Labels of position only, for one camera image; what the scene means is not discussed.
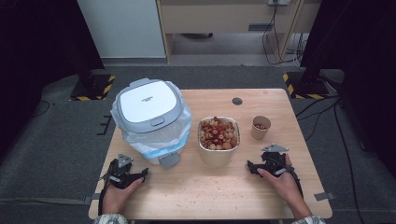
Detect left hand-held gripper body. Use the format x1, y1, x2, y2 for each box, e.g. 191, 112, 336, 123
100, 153, 138, 189

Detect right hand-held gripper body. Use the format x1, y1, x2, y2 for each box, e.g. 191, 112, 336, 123
261, 143, 295, 179

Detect brown paper cup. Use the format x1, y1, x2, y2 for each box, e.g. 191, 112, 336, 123
250, 115, 272, 141

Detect white pedal trash can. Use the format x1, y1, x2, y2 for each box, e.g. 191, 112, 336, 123
111, 77, 193, 170

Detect person's left hand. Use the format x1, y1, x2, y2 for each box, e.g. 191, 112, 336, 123
102, 176, 146, 216

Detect person's right hand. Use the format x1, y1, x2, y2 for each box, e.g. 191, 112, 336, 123
257, 153, 305, 209

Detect grey tape strip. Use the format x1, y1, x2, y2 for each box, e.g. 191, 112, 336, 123
83, 192, 103, 205
313, 191, 336, 202

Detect metal food container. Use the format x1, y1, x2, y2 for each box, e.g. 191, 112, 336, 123
197, 116, 241, 168

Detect clear plastic trash bag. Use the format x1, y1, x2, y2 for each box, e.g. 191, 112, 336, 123
110, 81, 193, 160

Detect pile of dried fruit mix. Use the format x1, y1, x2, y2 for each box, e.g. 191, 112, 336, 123
199, 117, 239, 151

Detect black stand with striped base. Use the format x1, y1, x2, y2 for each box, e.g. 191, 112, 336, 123
282, 0, 332, 101
69, 0, 117, 103

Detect black curtain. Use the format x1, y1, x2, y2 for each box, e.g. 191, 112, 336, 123
300, 0, 396, 179
0, 0, 106, 160

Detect white cabinet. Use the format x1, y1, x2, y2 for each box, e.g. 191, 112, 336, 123
77, 0, 166, 59

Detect light wooden desk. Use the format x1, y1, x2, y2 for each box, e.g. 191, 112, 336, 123
155, 0, 322, 64

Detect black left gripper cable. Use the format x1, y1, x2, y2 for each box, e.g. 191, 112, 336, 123
97, 177, 114, 217

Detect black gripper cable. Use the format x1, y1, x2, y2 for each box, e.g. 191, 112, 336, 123
97, 177, 114, 217
289, 166, 304, 200

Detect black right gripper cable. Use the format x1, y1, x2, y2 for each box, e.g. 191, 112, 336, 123
289, 166, 304, 200

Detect black floor cables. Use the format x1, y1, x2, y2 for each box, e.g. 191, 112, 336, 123
294, 95, 366, 224

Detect thin black floor cable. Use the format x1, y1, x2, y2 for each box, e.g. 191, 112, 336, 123
30, 99, 51, 119

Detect black hanging cables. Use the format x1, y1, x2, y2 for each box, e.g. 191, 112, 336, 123
262, 0, 310, 67

